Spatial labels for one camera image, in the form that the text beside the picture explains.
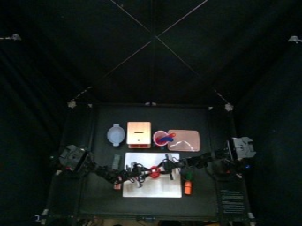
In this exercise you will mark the wooden drawer box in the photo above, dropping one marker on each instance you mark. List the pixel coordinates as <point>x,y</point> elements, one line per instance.
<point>138,133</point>

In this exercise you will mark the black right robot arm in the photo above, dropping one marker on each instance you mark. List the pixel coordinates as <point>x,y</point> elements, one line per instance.
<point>235,153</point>

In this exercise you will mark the white cutting board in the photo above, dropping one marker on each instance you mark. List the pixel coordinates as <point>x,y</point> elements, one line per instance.
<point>157,188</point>

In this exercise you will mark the pale blue bowl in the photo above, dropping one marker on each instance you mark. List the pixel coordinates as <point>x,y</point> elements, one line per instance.
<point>115,134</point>

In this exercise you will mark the pink plastic tray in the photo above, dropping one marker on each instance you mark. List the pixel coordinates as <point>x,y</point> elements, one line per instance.
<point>185,140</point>

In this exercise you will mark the red play dough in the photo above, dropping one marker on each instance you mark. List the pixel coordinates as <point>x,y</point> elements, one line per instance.
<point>155,174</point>

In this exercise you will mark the white frame corner bracket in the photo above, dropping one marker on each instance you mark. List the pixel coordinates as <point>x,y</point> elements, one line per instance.
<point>229,107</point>
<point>71,103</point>

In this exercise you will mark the blue plastic tool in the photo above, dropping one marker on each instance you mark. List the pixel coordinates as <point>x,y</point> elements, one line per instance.
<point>166,138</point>

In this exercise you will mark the grey rectangular strip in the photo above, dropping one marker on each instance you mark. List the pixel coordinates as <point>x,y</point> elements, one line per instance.
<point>117,162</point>

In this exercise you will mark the small orange block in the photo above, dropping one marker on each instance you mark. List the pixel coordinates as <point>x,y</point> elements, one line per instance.
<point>117,186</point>

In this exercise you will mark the silver frame clamp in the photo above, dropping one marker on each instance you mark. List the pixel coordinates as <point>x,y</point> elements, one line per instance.
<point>294,39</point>
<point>15,37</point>

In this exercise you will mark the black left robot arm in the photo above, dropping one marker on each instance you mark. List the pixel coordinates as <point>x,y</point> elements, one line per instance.
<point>80,161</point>

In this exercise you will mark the red plastic cup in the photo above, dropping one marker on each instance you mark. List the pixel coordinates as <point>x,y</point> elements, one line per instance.
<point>158,141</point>

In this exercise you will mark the orange toy carrot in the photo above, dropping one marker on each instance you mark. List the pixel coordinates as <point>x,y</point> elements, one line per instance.
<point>187,186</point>

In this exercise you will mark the white printed label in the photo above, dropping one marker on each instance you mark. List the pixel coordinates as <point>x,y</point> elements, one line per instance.
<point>233,200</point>

